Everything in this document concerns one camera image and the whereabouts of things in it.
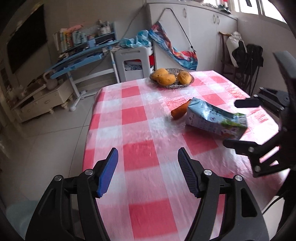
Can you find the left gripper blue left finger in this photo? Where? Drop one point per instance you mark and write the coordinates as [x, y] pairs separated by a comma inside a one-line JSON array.
[[105, 170]]

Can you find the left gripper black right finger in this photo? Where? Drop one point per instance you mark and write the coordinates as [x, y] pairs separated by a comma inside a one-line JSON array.
[[192, 171]]

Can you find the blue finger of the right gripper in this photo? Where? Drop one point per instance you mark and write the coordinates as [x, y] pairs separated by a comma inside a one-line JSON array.
[[247, 103]]

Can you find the blue green milk carton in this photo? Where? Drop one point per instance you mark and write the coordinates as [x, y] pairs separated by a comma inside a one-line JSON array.
[[200, 114]]

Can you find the orange peel piece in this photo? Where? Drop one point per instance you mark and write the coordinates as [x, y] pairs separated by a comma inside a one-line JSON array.
[[180, 111]]

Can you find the black folding chair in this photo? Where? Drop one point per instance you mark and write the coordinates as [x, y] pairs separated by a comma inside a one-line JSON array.
[[240, 62]]

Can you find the red white checkered tablecloth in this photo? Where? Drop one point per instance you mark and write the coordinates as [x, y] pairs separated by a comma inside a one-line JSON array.
[[148, 198]]

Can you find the yellow mango right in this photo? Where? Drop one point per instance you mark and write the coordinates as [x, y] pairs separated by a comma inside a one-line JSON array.
[[184, 77]]

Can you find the yellow mango middle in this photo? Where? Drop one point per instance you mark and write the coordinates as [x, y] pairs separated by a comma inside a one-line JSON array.
[[166, 80]]

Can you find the light blue sofa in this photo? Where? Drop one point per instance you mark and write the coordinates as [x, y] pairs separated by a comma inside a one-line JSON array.
[[19, 215]]

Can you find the cream tv cabinet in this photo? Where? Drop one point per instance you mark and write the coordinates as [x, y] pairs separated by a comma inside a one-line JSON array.
[[43, 101]]

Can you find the pale kettlebell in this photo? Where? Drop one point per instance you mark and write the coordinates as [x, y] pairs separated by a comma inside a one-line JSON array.
[[50, 83]]

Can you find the colourful fabric bag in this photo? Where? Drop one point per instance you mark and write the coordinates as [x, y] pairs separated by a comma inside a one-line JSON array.
[[186, 59]]

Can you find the white plastic stool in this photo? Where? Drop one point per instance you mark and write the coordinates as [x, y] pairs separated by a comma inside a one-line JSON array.
[[134, 63]]

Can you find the blue children's study desk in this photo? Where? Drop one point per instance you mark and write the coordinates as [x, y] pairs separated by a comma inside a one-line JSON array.
[[101, 50]]

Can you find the light blue plastic bag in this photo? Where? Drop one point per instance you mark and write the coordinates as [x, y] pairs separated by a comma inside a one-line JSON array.
[[142, 39]]

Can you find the row of books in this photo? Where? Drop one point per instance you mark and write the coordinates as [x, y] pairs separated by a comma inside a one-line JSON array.
[[63, 39]]

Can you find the white pen cup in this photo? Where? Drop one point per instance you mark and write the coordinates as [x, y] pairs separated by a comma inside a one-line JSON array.
[[103, 27]]

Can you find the black wall television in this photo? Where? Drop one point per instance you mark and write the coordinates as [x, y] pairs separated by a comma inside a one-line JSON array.
[[29, 38]]

